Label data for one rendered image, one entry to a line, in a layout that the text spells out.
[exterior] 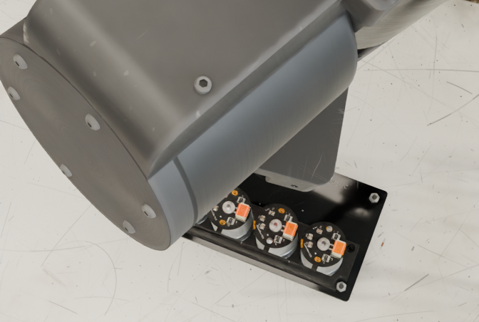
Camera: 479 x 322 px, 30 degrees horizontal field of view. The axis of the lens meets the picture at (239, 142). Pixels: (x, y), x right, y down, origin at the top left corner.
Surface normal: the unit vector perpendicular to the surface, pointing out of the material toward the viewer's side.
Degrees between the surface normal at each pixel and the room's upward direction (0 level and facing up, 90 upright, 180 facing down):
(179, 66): 12
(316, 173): 21
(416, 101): 0
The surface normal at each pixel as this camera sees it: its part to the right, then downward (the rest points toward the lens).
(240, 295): -0.06, -0.29
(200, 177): 0.68, 0.40
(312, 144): 0.30, -0.21
